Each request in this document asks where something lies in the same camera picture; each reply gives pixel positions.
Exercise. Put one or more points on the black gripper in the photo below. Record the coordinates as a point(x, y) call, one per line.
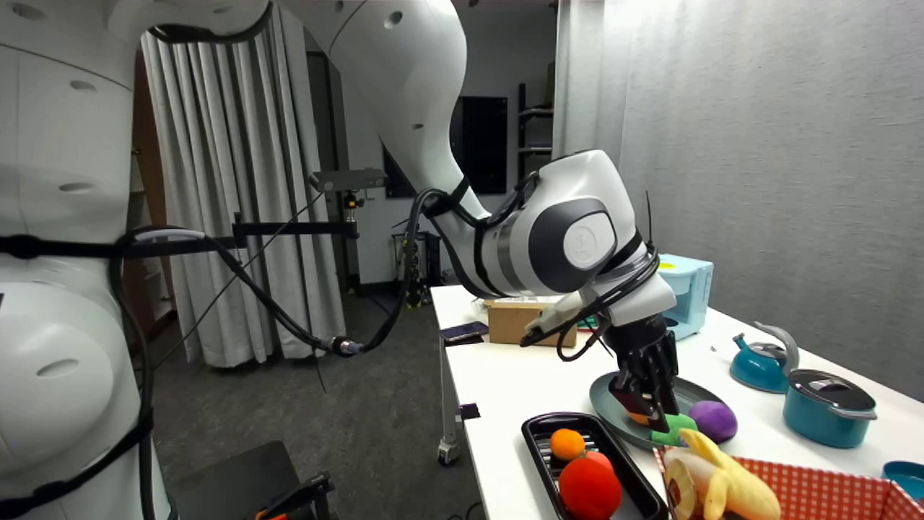
point(639, 343)

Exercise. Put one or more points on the yellow banana plush toy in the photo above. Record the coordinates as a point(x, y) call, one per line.
point(737, 481)

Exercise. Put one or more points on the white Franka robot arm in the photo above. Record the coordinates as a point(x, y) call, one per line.
point(405, 75)

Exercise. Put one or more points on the orange plush ball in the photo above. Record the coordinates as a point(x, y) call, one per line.
point(636, 418)

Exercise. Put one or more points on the purple plush eggplant toy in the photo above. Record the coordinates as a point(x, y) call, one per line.
point(715, 418)

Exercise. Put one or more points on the small orange plush fruit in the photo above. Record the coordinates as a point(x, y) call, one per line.
point(567, 442)

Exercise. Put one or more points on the red plush tomato toy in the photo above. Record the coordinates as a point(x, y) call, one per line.
point(590, 485)

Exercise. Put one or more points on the teal toy kettle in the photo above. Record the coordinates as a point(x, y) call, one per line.
point(759, 366)

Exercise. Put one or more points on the light blue toy oven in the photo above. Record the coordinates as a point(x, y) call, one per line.
point(695, 288)

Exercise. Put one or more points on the teal toy pot with lid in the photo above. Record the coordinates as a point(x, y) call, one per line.
point(828, 413)

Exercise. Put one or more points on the teal toy frying pan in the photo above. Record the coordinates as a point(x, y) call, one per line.
point(909, 481)

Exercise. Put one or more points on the dark grey round plate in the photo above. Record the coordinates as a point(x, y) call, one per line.
point(605, 398)

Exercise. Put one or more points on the black rectangular plastic tray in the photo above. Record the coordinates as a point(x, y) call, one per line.
point(538, 449)

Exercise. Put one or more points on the brown cardboard box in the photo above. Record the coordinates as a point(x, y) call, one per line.
point(509, 320)

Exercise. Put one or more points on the small black table clamp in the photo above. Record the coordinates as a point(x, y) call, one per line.
point(470, 410)

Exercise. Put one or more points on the black flat device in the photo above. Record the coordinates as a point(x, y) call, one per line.
point(464, 332)

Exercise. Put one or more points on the white table leg with caster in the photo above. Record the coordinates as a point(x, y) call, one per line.
point(450, 413)

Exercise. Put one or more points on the small black tripod stand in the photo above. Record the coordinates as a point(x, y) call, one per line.
point(411, 275)

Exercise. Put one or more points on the dark storage shelf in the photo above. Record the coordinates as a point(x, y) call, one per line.
point(535, 124)

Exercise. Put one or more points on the black horizontal boom pole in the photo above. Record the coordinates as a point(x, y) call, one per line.
point(278, 228)

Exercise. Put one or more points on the black floor case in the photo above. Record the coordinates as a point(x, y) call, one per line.
point(233, 485)

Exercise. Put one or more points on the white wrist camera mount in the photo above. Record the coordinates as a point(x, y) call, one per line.
point(559, 317)

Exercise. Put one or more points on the black wall monitor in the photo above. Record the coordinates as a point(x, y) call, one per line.
point(480, 144)

